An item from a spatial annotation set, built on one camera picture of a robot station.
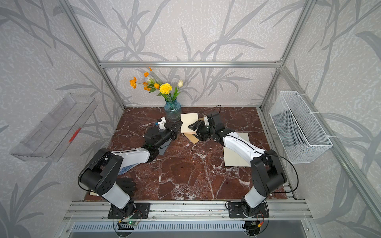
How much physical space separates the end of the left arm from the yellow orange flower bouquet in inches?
8.6

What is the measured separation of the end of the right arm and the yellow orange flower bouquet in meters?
0.29

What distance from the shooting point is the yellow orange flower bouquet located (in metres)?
0.88

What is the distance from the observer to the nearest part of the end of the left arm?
2.26 ft

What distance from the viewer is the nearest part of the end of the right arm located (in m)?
0.64
